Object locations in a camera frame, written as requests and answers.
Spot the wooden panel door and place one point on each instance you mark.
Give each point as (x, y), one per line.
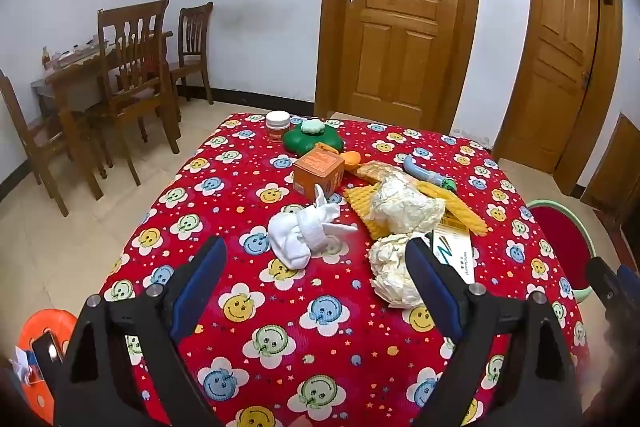
(400, 17)

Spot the wooden door with metal latch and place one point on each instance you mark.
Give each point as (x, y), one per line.
(555, 57)

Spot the yellow foam net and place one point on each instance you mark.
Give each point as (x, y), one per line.
(362, 207)
(462, 212)

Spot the white crumpled wrapper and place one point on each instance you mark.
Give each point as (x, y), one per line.
(22, 364)

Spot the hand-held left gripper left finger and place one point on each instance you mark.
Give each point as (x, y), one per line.
(200, 287)

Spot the red bin with green rim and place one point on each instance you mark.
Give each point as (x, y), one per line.
(560, 237)

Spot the orange cardboard box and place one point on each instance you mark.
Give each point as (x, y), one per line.
(317, 172)

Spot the black phone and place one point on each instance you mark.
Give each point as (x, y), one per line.
(47, 354)

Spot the pale green small toy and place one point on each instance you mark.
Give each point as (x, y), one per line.
(312, 127)

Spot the white paper packet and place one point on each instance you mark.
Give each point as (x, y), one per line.
(457, 257)

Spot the orange plush toy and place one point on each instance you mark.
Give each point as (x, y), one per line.
(353, 161)

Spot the white cloth bundle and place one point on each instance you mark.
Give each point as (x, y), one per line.
(300, 237)

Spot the white jar with orange label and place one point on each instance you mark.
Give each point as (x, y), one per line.
(278, 129)

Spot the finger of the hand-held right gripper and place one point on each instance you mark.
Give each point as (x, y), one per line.
(605, 287)

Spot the tan snack wrapper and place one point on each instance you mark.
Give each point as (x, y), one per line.
(375, 170)

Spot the cream paper ball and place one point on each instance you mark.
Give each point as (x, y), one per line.
(405, 207)
(390, 272)

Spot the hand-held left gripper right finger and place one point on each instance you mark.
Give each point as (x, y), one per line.
(435, 292)

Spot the low wooden wall panel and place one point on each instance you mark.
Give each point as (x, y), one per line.
(617, 177)

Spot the wooden dining chair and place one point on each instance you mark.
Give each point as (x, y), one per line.
(130, 57)
(35, 132)
(192, 37)

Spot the orange plastic stool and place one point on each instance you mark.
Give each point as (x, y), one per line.
(37, 324)

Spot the red smiley flower tablecloth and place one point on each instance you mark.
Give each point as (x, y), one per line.
(300, 287)

